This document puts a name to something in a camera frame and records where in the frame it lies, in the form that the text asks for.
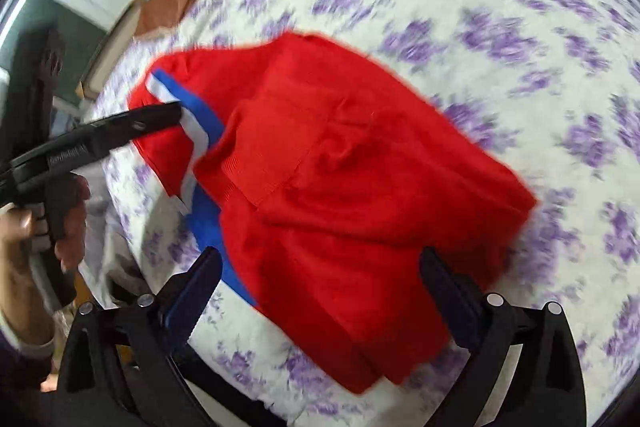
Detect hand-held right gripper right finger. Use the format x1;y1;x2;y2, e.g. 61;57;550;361
419;247;587;427

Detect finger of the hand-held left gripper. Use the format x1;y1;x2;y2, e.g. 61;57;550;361
82;102;185;154

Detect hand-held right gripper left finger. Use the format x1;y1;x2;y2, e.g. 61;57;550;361
56;247;224;427

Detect red pants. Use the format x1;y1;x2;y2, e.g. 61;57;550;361
126;31;538;395

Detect person's left forearm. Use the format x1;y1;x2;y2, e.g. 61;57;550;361
0;307;62;427

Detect person's left hand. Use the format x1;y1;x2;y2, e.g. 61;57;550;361
0;174;93;343

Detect grey cloth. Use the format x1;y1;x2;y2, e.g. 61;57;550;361
75;157;151;308

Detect beige ledge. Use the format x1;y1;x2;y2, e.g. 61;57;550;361
75;0;146;100

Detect window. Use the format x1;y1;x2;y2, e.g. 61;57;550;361
0;0;108;118

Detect purple floral bed sheet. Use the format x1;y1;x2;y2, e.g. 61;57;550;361
80;0;640;427

